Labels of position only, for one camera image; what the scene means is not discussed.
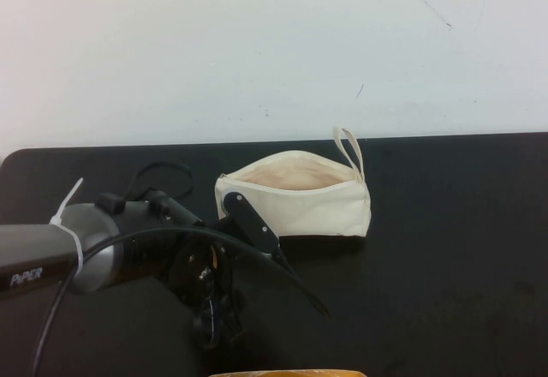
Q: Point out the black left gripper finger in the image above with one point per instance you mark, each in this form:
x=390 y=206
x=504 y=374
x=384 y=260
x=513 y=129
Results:
x=232 y=319
x=204 y=325

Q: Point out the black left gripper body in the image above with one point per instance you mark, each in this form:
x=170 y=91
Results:
x=201 y=265

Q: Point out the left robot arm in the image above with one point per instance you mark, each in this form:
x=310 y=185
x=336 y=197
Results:
x=47 y=244

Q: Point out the cream canvas pencil case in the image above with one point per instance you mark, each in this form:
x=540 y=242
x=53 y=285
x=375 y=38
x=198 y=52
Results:
x=325 y=210

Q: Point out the yellow cardboard box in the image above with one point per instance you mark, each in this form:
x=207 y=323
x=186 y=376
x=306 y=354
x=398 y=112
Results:
x=291 y=372

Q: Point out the white zip tie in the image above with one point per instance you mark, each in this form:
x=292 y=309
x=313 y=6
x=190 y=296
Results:
x=68 y=218

